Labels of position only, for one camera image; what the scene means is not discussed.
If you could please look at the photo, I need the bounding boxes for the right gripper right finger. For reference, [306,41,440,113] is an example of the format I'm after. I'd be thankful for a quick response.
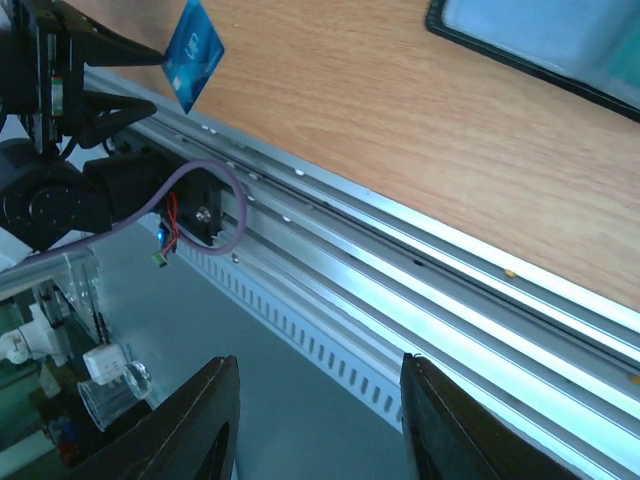
[400,353,577,479]

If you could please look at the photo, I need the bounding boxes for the black leather card holder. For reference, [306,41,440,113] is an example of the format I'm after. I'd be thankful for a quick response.
[424,1,639,121]

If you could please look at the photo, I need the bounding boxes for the white power adapter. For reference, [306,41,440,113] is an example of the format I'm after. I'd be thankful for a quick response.
[83,343,127,385]

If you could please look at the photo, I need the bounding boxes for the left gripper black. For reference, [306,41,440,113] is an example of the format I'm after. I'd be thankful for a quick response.
[1,1,166,150]

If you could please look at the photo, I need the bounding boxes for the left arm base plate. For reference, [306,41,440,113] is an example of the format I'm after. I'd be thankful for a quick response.
[170,169,226,246]

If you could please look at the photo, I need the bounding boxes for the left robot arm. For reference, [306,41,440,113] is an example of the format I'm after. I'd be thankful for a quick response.
[1,1,169,252]

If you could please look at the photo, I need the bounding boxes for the aluminium rail frame front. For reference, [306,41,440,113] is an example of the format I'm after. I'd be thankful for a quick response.
[112,98,639,479]

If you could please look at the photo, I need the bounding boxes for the blue card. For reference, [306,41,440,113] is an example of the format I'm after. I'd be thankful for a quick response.
[163,1,225,114]

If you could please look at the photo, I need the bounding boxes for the clear plastic cup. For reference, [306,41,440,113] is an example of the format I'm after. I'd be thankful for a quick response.
[77,361,152,432]

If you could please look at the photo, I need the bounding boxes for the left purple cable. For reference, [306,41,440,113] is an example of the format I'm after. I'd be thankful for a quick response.
[19,159,249,266]

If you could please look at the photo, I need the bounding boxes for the grey slotted cable duct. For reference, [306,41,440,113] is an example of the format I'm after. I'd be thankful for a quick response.
[178,246,402,431]

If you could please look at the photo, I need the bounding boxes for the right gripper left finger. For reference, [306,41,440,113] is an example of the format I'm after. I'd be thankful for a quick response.
[67,356,240,480]

